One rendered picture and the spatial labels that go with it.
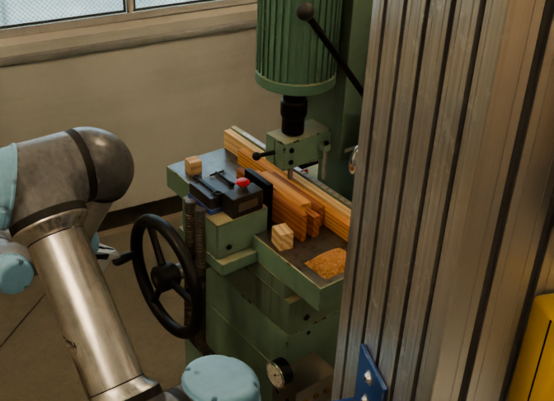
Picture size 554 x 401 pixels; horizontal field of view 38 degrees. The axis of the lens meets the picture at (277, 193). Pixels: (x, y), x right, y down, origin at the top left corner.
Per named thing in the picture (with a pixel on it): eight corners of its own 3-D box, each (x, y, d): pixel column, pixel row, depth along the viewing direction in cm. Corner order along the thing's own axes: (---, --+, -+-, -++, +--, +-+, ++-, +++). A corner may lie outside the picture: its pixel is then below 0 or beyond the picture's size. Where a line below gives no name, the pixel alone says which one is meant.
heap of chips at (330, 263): (303, 262, 168) (304, 256, 167) (340, 247, 174) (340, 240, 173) (325, 280, 164) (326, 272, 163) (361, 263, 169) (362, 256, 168)
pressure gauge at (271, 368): (265, 383, 178) (265, 356, 174) (278, 376, 180) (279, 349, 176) (282, 400, 174) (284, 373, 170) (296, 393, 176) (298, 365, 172)
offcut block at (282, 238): (271, 242, 175) (271, 225, 172) (284, 238, 176) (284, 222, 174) (279, 252, 172) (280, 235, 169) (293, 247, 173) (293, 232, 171)
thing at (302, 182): (223, 147, 210) (223, 129, 208) (230, 145, 211) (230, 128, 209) (383, 260, 171) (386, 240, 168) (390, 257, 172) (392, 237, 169)
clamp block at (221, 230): (181, 229, 182) (180, 195, 178) (230, 211, 190) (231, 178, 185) (218, 261, 173) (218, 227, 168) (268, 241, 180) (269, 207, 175)
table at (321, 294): (133, 196, 199) (131, 175, 196) (233, 162, 216) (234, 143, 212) (283, 331, 159) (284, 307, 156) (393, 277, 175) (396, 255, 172)
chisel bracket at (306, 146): (264, 165, 186) (265, 132, 181) (311, 148, 193) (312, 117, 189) (284, 178, 181) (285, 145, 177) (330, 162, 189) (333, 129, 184)
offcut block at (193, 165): (196, 167, 201) (195, 155, 199) (202, 173, 198) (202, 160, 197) (185, 170, 199) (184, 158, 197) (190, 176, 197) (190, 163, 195)
